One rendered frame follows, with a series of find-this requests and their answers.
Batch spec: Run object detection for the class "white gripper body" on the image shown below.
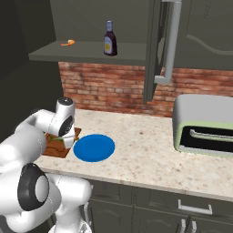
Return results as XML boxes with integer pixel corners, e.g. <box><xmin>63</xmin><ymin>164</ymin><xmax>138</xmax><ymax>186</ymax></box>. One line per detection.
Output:
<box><xmin>62</xmin><ymin>127</ymin><xmax>81</xmax><ymax>149</ymax></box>

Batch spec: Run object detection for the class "green brown fish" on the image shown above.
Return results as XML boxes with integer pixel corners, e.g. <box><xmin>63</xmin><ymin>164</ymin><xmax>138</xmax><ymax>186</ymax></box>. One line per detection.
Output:
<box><xmin>49</xmin><ymin>135</ymin><xmax>65</xmax><ymax>143</ymax></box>

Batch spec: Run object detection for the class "brown wooden cutting board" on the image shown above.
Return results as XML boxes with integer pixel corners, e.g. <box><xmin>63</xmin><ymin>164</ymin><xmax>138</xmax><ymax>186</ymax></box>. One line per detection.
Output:
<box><xmin>41</xmin><ymin>127</ymin><xmax>83</xmax><ymax>159</ymax></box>

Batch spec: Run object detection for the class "blue round plate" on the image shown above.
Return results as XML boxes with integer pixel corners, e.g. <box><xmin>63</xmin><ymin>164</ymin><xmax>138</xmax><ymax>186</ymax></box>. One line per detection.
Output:
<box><xmin>73</xmin><ymin>133</ymin><xmax>117</xmax><ymax>163</ymax></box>

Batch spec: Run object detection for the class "open dark grey cabinet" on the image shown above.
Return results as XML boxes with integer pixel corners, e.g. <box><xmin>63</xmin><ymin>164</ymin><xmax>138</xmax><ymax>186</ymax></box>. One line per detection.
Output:
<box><xmin>28</xmin><ymin>0</ymin><xmax>154</xmax><ymax>66</ymax></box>

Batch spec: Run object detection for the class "grey lower cabinet door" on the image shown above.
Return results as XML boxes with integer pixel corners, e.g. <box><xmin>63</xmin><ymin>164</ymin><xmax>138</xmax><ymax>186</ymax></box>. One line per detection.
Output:
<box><xmin>132</xmin><ymin>207</ymin><xmax>189</xmax><ymax>233</ymax></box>
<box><xmin>187</xmin><ymin>216</ymin><xmax>233</xmax><ymax>233</ymax></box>
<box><xmin>86</xmin><ymin>199</ymin><xmax>135</xmax><ymax>233</ymax></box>

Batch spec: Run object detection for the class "dark condiment bottle, yellow label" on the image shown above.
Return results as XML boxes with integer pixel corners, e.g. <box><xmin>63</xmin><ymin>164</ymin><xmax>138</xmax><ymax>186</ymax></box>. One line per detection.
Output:
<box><xmin>103</xmin><ymin>20</ymin><xmax>118</xmax><ymax>57</ymax></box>

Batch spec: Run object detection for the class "open grey cabinet door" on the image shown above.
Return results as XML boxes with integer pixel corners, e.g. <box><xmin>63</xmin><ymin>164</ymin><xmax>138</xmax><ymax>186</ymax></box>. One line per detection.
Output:
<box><xmin>142</xmin><ymin>0</ymin><xmax>169</xmax><ymax>105</ymax></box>

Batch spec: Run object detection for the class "closed grey cabinet door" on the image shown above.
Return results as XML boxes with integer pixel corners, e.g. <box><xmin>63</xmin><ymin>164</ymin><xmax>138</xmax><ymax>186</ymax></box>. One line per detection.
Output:
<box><xmin>174</xmin><ymin>0</ymin><xmax>233</xmax><ymax>72</ymax></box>

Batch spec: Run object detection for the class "narrow grey drawer front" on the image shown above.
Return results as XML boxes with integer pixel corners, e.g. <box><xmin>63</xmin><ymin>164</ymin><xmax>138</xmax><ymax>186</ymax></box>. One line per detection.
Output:
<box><xmin>88</xmin><ymin>179</ymin><xmax>135</xmax><ymax>208</ymax></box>

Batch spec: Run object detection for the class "small orange curved food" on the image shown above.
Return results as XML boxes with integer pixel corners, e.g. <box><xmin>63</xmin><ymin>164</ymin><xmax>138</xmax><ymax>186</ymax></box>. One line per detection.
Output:
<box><xmin>60</xmin><ymin>39</ymin><xmax>76</xmax><ymax>47</ymax></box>

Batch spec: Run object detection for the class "wide grey drawer front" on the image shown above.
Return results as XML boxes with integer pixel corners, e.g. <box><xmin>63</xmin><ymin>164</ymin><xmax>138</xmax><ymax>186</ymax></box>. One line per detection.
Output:
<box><xmin>132</xmin><ymin>186</ymin><xmax>233</xmax><ymax>226</ymax></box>

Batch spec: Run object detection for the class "grey green toaster oven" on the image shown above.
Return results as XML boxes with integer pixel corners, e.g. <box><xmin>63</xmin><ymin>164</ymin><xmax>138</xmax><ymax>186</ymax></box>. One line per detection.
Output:
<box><xmin>171</xmin><ymin>93</ymin><xmax>233</xmax><ymax>158</ymax></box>

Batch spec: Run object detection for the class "grey toaster oven handle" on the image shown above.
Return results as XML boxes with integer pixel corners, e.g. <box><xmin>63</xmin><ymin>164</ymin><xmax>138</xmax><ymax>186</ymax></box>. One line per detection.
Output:
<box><xmin>189</xmin><ymin>128</ymin><xmax>233</xmax><ymax>144</ymax></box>

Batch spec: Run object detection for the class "grey drawer handle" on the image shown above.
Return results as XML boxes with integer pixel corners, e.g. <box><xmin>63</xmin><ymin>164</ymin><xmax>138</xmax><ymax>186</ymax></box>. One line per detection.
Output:
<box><xmin>177</xmin><ymin>198</ymin><xmax>214</xmax><ymax>216</ymax></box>

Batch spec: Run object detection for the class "long grey door handle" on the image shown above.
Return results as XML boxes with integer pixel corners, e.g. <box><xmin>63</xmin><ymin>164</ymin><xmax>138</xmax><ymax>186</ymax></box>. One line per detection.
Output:
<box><xmin>154</xmin><ymin>0</ymin><xmax>183</xmax><ymax>86</ymax></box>

